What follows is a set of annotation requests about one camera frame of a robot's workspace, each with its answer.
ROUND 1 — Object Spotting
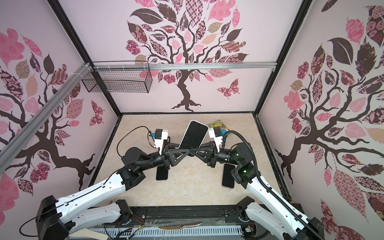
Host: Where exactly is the white slotted cable duct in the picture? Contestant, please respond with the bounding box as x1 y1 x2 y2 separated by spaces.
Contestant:
90 226 243 240

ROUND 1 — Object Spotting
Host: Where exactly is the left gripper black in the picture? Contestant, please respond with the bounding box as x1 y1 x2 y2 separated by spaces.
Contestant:
138 142 191 172

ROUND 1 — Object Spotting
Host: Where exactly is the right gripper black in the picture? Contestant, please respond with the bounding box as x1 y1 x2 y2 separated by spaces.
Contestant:
192 142 241 170

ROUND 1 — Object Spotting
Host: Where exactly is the dark blue phone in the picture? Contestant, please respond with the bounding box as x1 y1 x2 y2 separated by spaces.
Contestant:
156 166 169 181

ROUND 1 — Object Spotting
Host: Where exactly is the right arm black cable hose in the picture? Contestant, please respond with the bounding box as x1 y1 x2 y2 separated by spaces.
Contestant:
221 129 323 240

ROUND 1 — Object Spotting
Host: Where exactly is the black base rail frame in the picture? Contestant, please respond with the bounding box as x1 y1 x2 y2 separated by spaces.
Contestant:
55 203 316 240

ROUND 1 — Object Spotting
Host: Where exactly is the green snack packet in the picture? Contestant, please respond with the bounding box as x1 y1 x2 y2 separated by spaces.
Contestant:
209 120 227 129

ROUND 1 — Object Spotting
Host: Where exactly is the wooden spatula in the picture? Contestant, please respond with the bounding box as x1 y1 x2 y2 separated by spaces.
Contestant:
68 229 109 240

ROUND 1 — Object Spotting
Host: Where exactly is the black phone right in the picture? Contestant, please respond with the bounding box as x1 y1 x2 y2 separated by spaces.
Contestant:
222 164 236 189

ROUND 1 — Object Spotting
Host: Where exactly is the aluminium rail left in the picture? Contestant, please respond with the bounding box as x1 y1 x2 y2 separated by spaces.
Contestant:
1 63 92 173

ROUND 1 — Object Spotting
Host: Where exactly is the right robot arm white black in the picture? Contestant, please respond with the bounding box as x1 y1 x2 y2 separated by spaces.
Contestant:
189 143 325 240

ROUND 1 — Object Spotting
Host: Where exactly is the light blue phone case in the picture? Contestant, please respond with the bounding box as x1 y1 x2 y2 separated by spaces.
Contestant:
179 120 209 149

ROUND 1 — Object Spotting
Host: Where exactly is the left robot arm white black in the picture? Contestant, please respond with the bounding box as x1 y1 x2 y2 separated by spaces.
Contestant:
36 147 191 240

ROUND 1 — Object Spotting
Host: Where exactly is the black wire basket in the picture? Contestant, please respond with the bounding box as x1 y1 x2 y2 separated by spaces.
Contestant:
82 60 153 94

